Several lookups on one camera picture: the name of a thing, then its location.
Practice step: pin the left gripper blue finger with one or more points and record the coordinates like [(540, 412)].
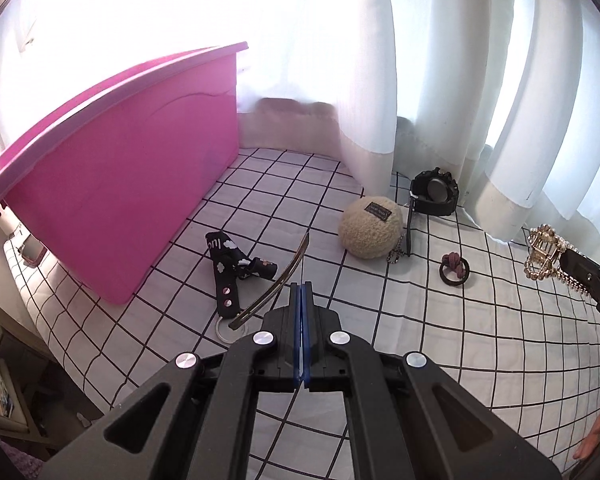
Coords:
[(295, 305), (305, 338)]

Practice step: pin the pink plastic tub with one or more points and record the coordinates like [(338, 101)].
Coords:
[(106, 180)]

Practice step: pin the white black grid bedsheet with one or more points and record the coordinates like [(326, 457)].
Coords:
[(529, 351)]

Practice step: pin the beige fuzzy ball keychain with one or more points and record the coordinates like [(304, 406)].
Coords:
[(374, 227)]

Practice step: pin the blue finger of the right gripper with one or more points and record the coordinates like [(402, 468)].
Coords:
[(584, 271)]

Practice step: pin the smartphone in red case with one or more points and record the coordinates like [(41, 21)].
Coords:
[(32, 251)]

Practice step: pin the black strap keychain with ring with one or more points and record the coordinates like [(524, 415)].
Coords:
[(231, 264)]

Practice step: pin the pearl gold hair claw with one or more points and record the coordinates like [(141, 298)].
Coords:
[(546, 249)]

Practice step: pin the silver bangle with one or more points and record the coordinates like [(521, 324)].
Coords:
[(242, 318)]

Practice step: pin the white curtain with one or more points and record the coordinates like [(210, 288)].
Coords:
[(504, 94)]

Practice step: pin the black digital wristwatch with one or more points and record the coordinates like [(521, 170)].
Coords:
[(434, 193)]

